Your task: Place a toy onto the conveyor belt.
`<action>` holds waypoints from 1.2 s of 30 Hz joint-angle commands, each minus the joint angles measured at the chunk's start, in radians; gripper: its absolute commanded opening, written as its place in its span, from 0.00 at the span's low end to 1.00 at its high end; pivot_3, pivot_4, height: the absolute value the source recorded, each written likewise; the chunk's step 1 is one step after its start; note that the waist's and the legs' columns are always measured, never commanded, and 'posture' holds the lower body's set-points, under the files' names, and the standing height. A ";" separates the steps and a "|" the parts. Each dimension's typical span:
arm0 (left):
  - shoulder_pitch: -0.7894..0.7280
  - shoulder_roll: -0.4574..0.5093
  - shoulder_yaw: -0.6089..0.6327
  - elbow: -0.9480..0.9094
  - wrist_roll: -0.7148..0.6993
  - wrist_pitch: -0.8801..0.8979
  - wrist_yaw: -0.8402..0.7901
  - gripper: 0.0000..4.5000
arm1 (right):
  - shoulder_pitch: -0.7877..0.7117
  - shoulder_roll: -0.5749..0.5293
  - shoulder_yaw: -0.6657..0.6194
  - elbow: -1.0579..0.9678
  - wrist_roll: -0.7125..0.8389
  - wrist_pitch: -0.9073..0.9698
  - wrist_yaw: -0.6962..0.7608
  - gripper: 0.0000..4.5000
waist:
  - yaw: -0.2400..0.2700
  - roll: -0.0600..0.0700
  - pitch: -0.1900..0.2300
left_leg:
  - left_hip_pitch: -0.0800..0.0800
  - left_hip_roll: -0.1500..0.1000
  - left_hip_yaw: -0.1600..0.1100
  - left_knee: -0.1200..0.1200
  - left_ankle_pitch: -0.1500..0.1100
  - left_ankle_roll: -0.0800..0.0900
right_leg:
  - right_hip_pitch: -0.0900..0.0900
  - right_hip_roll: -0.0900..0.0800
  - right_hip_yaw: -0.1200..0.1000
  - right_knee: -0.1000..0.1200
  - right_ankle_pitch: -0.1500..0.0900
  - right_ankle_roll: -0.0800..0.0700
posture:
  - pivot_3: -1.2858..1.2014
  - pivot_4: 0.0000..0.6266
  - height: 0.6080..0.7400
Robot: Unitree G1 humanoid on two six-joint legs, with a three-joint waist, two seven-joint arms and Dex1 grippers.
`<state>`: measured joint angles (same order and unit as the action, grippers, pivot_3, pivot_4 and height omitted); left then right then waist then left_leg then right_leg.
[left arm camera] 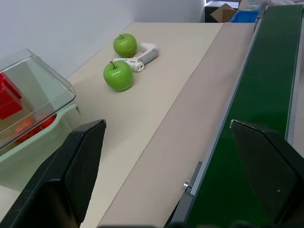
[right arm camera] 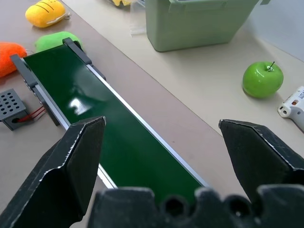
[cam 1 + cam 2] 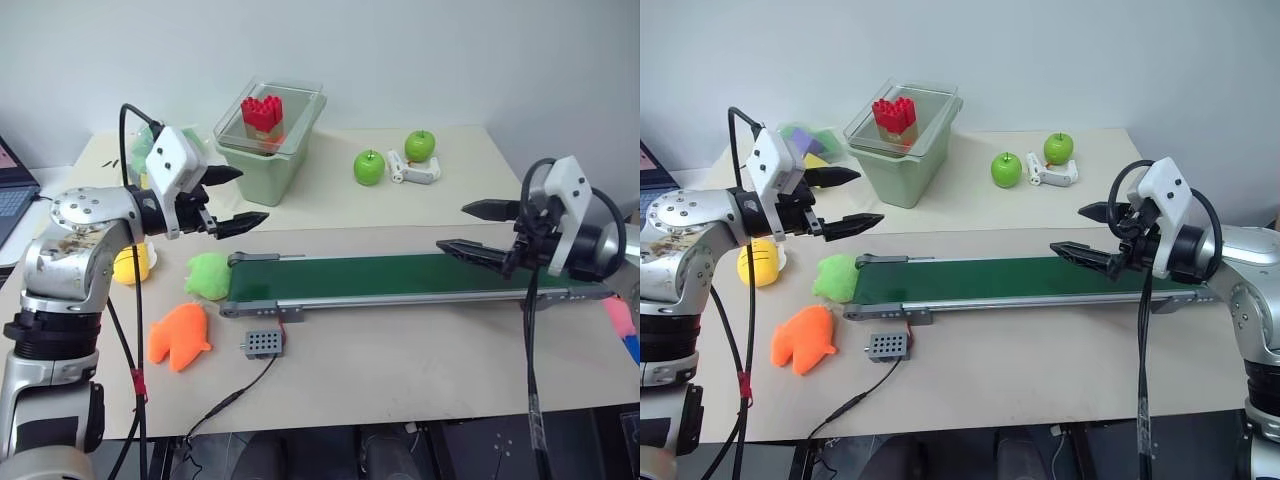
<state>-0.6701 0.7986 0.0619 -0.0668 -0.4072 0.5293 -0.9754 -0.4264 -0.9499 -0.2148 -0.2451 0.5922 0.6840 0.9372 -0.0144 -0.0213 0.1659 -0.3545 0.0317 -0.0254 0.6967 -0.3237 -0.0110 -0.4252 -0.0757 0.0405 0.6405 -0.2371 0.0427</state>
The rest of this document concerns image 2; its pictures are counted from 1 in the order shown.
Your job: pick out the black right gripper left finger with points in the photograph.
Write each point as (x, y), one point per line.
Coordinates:
(69, 166)

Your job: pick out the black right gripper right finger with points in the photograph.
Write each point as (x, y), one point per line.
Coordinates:
(259, 154)

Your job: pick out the green conveyor belt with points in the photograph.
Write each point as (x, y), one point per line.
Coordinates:
(102, 114)

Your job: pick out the white plastic device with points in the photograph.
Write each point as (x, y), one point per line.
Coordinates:
(293, 105)

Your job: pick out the green apple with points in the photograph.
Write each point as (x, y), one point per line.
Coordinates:
(262, 79)

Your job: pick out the grey perforated motor box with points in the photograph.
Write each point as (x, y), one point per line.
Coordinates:
(12, 109)

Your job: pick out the orange plush toy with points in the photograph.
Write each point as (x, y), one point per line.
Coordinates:
(8, 58)

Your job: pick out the green plush toy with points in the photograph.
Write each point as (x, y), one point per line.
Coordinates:
(53, 40)

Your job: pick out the green plastic bin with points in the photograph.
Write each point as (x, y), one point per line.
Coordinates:
(194, 23)

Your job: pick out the yellow plush toy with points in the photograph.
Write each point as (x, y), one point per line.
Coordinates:
(121, 2)
(45, 13)

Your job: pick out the clear plastic bag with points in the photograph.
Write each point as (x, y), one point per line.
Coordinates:
(137, 19)

